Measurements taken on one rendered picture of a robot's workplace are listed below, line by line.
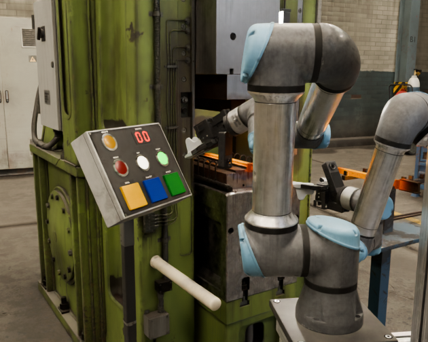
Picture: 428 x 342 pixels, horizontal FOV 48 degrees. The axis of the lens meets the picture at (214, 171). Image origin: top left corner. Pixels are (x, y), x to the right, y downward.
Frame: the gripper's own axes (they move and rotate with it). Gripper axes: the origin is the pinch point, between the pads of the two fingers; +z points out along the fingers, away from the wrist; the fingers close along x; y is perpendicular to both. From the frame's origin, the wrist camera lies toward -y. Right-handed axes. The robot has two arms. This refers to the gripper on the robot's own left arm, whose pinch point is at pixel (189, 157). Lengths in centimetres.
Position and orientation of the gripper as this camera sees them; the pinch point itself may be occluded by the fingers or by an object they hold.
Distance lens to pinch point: 156.0
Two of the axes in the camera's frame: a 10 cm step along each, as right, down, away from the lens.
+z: -7.4, 4.0, 5.5
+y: -4.2, -9.0, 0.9
